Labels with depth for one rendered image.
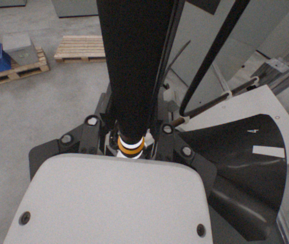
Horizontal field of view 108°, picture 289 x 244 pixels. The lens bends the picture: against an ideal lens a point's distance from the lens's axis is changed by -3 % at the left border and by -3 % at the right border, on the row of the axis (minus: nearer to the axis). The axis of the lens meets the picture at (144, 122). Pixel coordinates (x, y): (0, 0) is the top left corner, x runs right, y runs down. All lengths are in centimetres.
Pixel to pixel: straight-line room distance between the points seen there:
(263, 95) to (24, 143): 234
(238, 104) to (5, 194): 221
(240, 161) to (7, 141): 238
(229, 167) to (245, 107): 36
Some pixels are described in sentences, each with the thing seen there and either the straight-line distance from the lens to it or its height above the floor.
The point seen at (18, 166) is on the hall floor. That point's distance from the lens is 210.
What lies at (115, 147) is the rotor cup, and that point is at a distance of 36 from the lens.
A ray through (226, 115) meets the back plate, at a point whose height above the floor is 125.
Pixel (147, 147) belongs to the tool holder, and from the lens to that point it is 23.
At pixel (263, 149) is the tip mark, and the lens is 24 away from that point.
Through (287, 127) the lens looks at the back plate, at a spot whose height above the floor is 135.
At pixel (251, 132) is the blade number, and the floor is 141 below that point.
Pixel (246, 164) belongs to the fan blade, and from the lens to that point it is 22.
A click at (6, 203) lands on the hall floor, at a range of 206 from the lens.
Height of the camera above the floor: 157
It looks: 58 degrees down
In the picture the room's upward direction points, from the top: 12 degrees clockwise
